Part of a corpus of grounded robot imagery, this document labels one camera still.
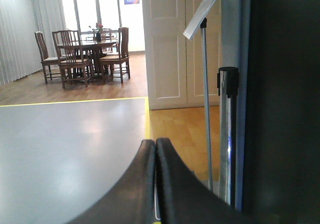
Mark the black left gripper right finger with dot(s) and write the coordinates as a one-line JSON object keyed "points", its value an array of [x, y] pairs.
{"points": [[182, 197]]}

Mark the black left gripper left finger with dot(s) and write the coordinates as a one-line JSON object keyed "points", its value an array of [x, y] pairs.
{"points": [[131, 199]]}

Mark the white double door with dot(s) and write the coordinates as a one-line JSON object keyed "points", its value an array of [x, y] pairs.
{"points": [[174, 64]]}

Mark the wooden chair right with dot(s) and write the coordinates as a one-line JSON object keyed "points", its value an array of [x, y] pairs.
{"points": [[117, 65]]}

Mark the wooden chair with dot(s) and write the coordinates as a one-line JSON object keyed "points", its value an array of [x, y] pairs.
{"points": [[108, 35], [46, 61], [117, 65], [70, 74]]}

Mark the round wooden dining table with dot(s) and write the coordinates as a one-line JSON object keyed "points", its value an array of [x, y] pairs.
{"points": [[97, 48]]}

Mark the wooden chair far left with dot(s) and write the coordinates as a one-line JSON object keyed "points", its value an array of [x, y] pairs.
{"points": [[46, 61]]}

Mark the wooden chair back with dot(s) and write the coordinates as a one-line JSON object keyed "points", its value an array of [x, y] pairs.
{"points": [[108, 35]]}

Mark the vase with red flowers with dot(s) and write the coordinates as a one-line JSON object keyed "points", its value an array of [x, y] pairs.
{"points": [[97, 30]]}

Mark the wooden chair front left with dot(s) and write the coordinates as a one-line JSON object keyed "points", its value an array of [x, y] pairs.
{"points": [[70, 74]]}

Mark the sign stand with plate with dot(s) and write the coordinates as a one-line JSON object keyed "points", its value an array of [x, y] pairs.
{"points": [[199, 22]]}

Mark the chrome stanchion post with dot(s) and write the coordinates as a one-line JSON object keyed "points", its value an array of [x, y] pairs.
{"points": [[228, 79]]}

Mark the blue wall sign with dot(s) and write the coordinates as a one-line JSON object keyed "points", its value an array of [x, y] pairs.
{"points": [[131, 2]]}

